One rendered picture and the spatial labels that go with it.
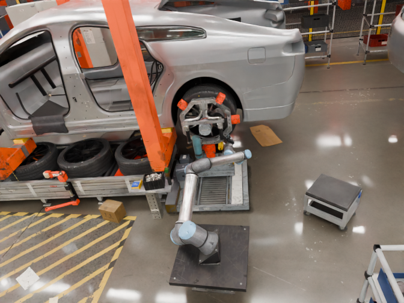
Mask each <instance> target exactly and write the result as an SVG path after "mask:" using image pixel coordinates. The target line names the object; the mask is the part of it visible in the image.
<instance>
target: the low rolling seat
mask: <svg viewBox="0 0 404 303"><path fill-rule="evenodd" d="M361 192H362V190H361V187H360V186H357V185H353V184H351V183H348V182H345V181H342V180H340V179H336V178H334V177H331V176H328V175H326V174H321V175H320V176H319V177H318V178H317V179H316V181H315V182H314V183H313V184H312V185H311V186H310V187H309V189H308V190H307V191H306V194H305V199H304V215H306V216H310V215H311V214H314V215H317V216H319V217H321V218H323V219H325V220H328V221H330V222H333V223H335V224H337V225H339V229H340V230H342V231H346V230H347V225H346V224H347V223H348V221H349V220H350V218H351V217H352V216H355V214H356V212H355V211H356V209H357V207H358V206H359V202H360V197H361Z"/></svg>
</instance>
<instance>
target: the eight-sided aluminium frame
mask: <svg viewBox="0 0 404 303"><path fill-rule="evenodd" d="M205 103H213V104H214V105H216V106H217V107H218V108H220V109H221V110H223V111H224V112H225V113H226V114H227V123H228V128H226V130H225V131H223V135H224V136H225V137H226V136H227V135H228V134H229V133H230V132H231V131H232V123H231V111H230V109H229V108H228V107H226V106H225V105H224V104H223V103H222V104H221V105H220V104H219V103H217V102H216V98H214V97H205V98H198V99H192V100H191V101H190V102H189V103H188V106H187V108H186V109H185V110H184V111H182V112H181V113H180V121H181V124H182V122H183V121H184V120H185V115H186V114H187V112H188V111H189V110H190V109H191V108H192V107H193V105H197V104H205ZM182 130H183V134H184V135H186V131H185V130H184V126H182ZM189 134H190V137H191V139H192V137H193V136H194V134H193V133H192V132H190V131H189ZM200 141H201V145H202V144H219V143H220V136H219V137H217V138H206V139H200Z"/></svg>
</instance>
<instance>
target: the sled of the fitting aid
mask: <svg viewBox="0 0 404 303"><path fill-rule="evenodd" d="M213 176H235V162H232V163H230V168H223V169H211V170H206V171H203V172H200V173H198V177H213Z"/></svg>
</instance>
